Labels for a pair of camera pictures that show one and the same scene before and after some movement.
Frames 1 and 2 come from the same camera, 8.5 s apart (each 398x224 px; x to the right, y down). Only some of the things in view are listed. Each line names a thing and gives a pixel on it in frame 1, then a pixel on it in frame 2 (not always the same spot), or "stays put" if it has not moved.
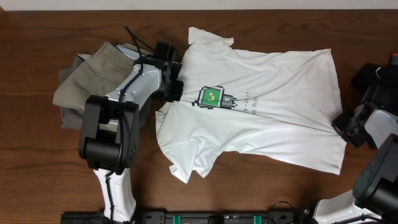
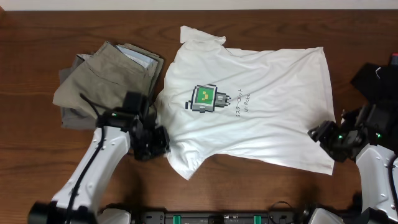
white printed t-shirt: [283, 107] stays put
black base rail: [191, 218] stays put
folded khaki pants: [106, 69] stays put
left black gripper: [176, 96] to [163, 148]
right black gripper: [337, 124] to [323, 133]
